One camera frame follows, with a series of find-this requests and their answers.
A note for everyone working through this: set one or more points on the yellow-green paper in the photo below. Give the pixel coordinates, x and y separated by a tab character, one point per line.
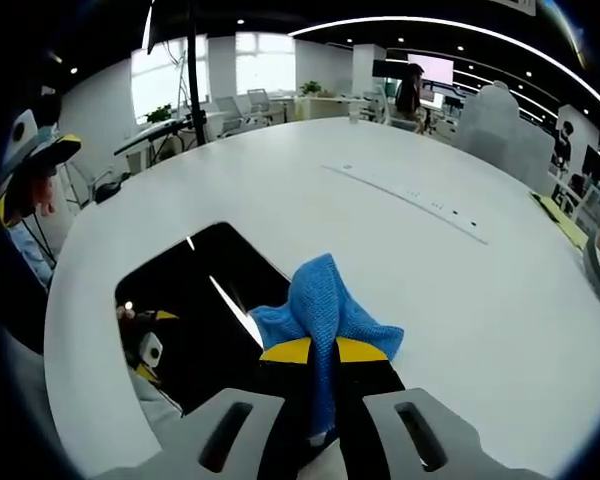
560	220

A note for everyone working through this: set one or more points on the black-topped desk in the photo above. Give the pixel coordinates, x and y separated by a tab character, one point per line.
155	132

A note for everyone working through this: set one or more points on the grey covered chair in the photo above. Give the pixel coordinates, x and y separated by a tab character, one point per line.
500	135

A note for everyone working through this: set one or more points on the light blue garment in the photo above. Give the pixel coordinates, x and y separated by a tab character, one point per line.
27	250

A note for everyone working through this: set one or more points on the small black device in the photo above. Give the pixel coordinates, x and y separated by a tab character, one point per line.
109	192

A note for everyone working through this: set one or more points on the black tablet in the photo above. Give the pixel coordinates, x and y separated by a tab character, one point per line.
205	280

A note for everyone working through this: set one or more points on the blue cleaning cloth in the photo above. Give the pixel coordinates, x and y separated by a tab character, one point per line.
320	300

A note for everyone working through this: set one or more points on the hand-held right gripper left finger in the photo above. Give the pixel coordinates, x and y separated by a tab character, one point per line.
280	425

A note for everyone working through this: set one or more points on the small white cup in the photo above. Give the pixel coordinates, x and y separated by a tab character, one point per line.
354	119

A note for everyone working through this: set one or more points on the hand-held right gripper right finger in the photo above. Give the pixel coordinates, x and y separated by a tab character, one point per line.
370	425

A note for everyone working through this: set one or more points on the black stand pole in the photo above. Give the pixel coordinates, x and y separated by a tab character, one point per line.
195	75

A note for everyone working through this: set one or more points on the white mesh office chair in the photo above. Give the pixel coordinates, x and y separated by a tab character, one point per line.
228	111
258	102

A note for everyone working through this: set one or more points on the pink wall screen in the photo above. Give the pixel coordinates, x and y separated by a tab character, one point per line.
437	67

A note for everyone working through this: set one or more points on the person's left hand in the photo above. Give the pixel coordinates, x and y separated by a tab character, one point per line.
42	195

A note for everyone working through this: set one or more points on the white table socket strip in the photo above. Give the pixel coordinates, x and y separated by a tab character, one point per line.
405	197

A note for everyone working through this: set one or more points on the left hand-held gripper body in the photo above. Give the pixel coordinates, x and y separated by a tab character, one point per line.
20	131

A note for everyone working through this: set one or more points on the potted green plant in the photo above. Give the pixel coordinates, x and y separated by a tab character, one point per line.
158	114
311	88

